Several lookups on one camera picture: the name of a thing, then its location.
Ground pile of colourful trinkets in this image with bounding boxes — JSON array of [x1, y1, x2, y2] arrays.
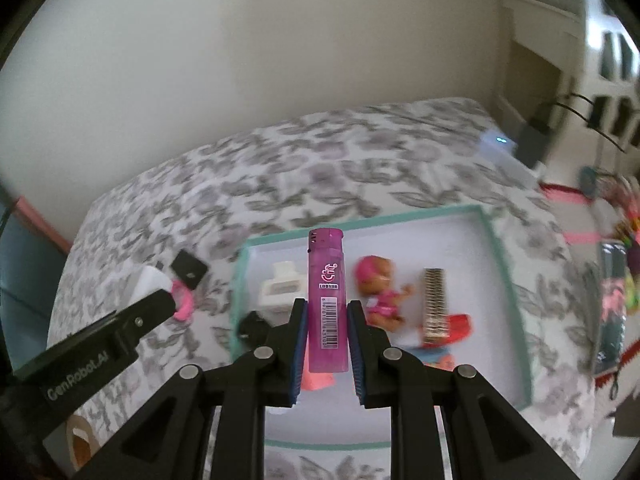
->
[[580, 165, 640, 311]]

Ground black box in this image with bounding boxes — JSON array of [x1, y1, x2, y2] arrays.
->
[[517, 117, 553, 166]]

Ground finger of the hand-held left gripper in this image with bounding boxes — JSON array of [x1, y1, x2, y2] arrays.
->
[[111, 289, 179, 347]]

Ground beige slipper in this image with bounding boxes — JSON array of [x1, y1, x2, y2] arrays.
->
[[65, 412, 98, 471]]

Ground black charger cube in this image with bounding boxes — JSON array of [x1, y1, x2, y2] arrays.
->
[[170, 250, 208, 288]]

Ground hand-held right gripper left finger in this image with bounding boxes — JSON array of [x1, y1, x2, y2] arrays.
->
[[107, 297, 308, 480]]

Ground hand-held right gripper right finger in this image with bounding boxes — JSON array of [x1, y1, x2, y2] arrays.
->
[[346, 300, 546, 480]]

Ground white charger block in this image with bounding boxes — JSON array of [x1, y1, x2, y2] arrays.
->
[[120, 266, 173, 306]]

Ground key-patterned rectangular block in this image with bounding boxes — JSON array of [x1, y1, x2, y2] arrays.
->
[[421, 267, 448, 348]]

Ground doll with pink hat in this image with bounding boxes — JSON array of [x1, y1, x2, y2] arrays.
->
[[355, 255, 418, 333]]

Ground pink silicone wristband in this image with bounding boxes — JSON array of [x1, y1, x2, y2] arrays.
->
[[170, 280, 196, 322]]

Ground black cable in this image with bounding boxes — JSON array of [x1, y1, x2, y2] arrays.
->
[[550, 91, 626, 152]]

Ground grey floral bed blanket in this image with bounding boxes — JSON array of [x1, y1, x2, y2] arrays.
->
[[47, 97, 598, 480]]

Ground pink and blue printed toy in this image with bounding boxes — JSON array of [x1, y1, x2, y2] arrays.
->
[[300, 360, 335, 391]]

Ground white device with light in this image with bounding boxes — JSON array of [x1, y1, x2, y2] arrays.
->
[[477, 130, 541, 186]]

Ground dark patterned packet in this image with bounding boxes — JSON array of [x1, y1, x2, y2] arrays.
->
[[592, 240, 628, 376]]

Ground dark wardrobe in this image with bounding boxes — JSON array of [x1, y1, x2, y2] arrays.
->
[[0, 200, 71, 361]]

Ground purple lighter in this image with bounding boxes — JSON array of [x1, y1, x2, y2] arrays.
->
[[306, 228, 349, 373]]

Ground white hair claw clip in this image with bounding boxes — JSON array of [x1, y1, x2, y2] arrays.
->
[[259, 260, 306, 318]]

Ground black clip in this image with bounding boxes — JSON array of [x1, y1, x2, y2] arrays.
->
[[237, 310, 276, 348]]

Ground teal-rimmed white tray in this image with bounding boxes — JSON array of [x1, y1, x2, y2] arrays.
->
[[230, 203, 533, 451]]

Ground red glue tube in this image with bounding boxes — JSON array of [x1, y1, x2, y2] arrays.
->
[[445, 313, 473, 348]]

